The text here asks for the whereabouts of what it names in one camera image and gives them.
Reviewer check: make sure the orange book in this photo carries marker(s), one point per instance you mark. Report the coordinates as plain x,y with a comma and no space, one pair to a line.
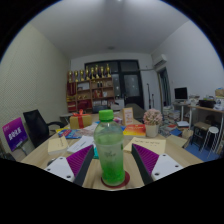
135,130

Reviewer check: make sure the white paper document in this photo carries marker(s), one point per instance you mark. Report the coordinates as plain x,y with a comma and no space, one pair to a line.
80,144

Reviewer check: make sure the white air conditioner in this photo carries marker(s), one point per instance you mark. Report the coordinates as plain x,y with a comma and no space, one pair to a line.
160,61

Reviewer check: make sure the black office chair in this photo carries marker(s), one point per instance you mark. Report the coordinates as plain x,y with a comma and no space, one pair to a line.
35,126

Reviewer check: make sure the stack of books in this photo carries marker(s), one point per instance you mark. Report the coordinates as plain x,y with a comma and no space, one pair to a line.
171,116

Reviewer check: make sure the black bag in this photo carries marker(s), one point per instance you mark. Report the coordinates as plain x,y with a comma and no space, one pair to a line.
207,103

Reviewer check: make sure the wooden side desk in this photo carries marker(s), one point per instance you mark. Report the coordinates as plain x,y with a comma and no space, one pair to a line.
206,109

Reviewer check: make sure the pink flowers in white pot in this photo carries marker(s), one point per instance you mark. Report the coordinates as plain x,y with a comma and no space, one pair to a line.
152,118

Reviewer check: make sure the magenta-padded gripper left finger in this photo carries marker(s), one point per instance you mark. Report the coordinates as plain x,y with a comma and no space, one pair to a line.
78,161

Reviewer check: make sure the wooden shelf unit with trophies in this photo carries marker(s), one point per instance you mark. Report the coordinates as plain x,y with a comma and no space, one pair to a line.
90,93

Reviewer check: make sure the small white side table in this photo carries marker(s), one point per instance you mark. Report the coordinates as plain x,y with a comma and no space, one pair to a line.
66,115

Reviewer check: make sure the purple sign board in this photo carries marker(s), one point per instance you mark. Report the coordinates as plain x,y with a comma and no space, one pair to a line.
15,133

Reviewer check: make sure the standing orange card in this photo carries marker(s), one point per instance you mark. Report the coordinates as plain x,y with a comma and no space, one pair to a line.
128,116

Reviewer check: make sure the yellow notepad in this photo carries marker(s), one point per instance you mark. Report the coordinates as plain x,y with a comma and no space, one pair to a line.
57,145

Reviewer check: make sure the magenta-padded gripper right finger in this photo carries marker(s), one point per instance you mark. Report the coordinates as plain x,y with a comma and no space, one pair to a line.
148,160

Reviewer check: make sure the green drink bottle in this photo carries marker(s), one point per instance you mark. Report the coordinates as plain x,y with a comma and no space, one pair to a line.
109,153

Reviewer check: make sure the cardboard box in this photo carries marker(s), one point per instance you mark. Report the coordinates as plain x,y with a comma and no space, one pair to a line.
220,92

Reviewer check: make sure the yellow gift box red ribbon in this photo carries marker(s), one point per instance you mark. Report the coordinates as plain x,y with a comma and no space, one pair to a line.
85,121

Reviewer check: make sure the dark glass door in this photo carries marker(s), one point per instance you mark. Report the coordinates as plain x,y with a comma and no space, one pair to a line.
131,83

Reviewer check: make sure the yellow paper envelope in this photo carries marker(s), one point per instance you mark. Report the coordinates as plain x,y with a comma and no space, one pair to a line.
146,145

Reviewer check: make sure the colourful blue booklet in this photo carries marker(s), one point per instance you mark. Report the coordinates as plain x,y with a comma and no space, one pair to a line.
69,133

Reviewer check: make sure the black computer monitor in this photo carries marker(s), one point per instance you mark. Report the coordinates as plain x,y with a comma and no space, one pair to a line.
181,94

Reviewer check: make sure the black tripod stand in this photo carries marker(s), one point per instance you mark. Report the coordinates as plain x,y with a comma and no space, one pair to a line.
149,96

